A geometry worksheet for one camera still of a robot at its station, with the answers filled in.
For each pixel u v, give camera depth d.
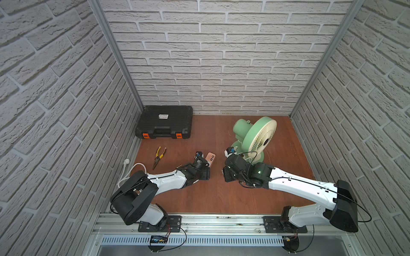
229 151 0.68
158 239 0.72
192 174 0.69
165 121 1.07
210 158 0.94
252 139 0.71
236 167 0.57
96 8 0.69
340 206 0.41
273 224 0.73
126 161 0.97
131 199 0.44
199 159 0.70
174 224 0.73
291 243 0.69
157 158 0.95
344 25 0.75
